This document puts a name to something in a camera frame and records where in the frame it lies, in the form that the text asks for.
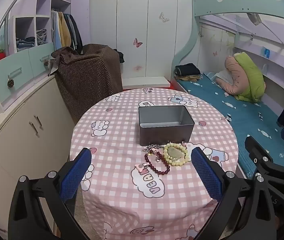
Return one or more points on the grey metal tin box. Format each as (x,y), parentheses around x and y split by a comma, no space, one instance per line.
(167,135)

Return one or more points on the beige cabinet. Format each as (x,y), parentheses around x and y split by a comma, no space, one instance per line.
(14,135)

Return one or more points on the grey bed gas strut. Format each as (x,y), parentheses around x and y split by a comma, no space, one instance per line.
(254,18)

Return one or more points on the pine cone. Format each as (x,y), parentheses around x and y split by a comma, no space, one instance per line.
(10,83)
(46,63)

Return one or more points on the pale butterfly sticker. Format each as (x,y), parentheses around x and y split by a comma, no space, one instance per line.
(163,17)

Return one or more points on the small blue wall holder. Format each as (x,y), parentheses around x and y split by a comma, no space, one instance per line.
(266,52)

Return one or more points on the olive folded garment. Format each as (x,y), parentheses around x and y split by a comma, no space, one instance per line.
(188,78)

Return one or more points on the folded grey clothes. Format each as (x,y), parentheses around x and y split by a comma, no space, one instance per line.
(41,37)

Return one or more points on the pink butterfly sticker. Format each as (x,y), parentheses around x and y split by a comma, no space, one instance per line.
(137,42)

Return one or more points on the yellow hanging garment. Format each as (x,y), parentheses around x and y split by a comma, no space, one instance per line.
(65,30)

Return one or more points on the white pillow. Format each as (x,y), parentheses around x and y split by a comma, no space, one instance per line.
(223,77)

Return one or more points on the pink checkered tablecloth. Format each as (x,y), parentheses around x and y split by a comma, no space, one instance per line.
(112,135)

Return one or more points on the teal drawer unit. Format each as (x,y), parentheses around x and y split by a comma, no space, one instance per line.
(31,60)

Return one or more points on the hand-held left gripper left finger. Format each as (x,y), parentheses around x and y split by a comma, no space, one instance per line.
(78,172)

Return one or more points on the dark hanging jackets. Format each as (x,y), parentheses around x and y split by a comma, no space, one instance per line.
(75,35)

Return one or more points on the black folded garment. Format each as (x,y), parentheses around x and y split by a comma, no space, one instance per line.
(187,69)

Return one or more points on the white wardrobe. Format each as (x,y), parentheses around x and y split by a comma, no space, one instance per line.
(132,17)

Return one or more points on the pale blue hanging shirt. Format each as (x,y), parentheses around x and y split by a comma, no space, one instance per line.
(55,30)

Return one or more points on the pale jade pendant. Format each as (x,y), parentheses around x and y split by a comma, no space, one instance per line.
(174,153)

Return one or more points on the folded blue jeans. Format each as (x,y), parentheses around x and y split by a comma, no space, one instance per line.
(25,43)

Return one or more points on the pink rose sticker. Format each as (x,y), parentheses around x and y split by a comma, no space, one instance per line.
(138,68)

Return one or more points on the white platform board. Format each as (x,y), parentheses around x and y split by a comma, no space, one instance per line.
(145,82)

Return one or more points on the teal bunk bed frame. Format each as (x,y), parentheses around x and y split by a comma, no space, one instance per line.
(207,2)

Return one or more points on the brown polka dot cover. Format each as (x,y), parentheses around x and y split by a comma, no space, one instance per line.
(87,75)

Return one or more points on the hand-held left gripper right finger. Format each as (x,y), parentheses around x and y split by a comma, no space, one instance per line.
(204,172)

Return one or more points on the grey curved metal bar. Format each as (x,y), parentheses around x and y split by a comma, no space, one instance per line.
(9,7)

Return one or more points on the lilac shelf unit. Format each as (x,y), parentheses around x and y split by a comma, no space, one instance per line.
(41,5)

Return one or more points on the green blanket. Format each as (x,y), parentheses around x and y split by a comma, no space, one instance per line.
(252,80)

